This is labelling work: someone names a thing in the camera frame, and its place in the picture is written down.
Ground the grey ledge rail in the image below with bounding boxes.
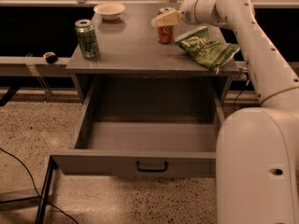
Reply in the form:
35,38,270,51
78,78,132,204
0,56,69,77

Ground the black cable left floor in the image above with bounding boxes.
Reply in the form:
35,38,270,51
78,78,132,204
0,147,80,224

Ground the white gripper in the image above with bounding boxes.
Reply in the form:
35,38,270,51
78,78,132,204
151,0,205,27

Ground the grey open top drawer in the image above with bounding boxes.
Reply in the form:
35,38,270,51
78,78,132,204
52,76,224,178

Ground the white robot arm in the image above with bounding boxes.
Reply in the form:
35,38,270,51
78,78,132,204
151,0,299,224

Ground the black drawer handle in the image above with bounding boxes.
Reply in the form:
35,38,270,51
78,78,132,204
135,161,168,173

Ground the grey metal cabinet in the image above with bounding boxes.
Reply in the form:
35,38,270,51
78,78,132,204
35,2,240,224

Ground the black cable right floor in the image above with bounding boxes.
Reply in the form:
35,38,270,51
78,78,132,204
233,87,249,112

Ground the green chip bag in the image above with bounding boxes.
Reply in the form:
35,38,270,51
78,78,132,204
175,26,240,74

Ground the red coke can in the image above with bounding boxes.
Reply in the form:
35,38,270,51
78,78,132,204
157,7,174,44

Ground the small black round object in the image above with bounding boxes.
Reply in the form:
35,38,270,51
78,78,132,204
43,51,58,63

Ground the black cable floor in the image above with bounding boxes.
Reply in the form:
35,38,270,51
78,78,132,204
233,87,249,112
0,147,80,224

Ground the green soda can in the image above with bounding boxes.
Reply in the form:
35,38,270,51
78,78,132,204
75,19,99,59

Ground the white paper bowl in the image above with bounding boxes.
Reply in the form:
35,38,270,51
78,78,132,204
93,3,125,21

